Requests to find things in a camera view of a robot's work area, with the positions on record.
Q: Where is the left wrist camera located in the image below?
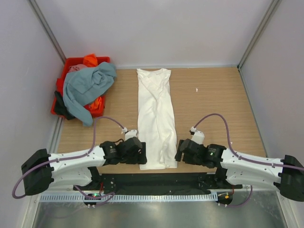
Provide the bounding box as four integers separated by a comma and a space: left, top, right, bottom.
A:
122, 127, 138, 141

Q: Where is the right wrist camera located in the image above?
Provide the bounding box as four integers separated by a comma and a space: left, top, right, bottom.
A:
190, 126, 205, 144

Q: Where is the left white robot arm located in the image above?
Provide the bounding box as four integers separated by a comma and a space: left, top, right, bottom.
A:
21, 137, 147, 196

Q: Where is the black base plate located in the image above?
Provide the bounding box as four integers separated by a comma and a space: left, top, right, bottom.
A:
73, 172, 243, 196

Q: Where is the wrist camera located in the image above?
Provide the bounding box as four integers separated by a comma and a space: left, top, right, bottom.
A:
122, 127, 138, 141
190, 126, 205, 144

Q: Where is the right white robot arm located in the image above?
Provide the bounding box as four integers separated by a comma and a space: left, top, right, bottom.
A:
175, 139, 304, 202

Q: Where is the orange t-shirt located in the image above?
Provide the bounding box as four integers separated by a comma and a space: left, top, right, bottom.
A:
83, 54, 105, 117

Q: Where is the slotted cable duct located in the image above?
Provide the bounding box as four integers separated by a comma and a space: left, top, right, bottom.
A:
39, 192, 218, 203

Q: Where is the right aluminium frame post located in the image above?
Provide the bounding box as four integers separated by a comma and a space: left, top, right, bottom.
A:
237, 0, 282, 71

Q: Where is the pink t-shirt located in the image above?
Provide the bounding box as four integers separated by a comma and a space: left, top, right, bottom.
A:
68, 64, 87, 73

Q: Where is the black t-shirt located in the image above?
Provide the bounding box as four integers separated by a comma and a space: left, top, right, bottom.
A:
54, 91, 75, 120

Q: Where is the left aluminium frame post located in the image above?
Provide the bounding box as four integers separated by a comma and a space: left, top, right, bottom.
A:
27, 0, 67, 63

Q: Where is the white printed t-shirt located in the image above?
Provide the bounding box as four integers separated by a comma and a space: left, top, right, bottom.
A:
137, 68, 178, 170

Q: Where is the aluminium frame post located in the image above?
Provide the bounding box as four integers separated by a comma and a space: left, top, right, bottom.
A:
237, 0, 282, 71
27, 0, 67, 63

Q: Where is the blue-grey t-shirt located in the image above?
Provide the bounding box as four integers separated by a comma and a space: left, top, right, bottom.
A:
63, 62, 117, 126

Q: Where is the aluminium frame rail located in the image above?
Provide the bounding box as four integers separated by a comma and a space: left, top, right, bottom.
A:
28, 117, 289, 194

